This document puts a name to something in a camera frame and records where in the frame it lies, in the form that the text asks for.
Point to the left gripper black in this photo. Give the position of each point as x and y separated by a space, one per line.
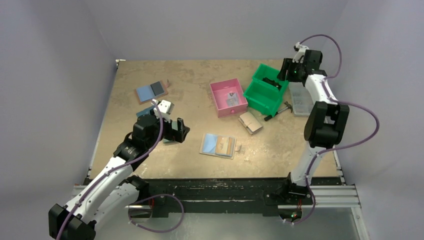
178 135

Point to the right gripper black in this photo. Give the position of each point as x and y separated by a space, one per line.
286 69

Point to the beige card holder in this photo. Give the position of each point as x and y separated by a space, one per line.
250 122
207 146

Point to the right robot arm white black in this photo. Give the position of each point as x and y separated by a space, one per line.
325 125

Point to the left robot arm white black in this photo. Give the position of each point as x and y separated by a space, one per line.
115 186

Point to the green card holder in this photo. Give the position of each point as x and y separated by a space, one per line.
169 142

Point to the blue card holder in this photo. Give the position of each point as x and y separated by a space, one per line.
146 111

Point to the tan card in holder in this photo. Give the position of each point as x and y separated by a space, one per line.
225 146

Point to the open brown card holder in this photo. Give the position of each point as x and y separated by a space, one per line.
151 91

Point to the cards in pink box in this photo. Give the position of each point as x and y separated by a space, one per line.
232 99

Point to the black object in bin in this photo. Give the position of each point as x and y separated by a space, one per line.
272 83

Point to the rear green bin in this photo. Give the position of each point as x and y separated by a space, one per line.
265 71

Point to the green bin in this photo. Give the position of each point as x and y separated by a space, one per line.
265 71
265 97

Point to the front green bin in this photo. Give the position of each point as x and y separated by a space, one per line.
265 97

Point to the hammer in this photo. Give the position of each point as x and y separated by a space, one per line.
288 106

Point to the clear screw organizer box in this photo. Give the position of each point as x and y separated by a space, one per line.
302 102

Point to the pink box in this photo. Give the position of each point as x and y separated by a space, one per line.
219 91

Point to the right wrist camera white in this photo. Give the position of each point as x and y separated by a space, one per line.
300 52

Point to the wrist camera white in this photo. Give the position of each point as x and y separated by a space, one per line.
164 109
300 52

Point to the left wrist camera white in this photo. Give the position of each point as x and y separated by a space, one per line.
164 109

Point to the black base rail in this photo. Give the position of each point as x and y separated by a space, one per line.
213 195

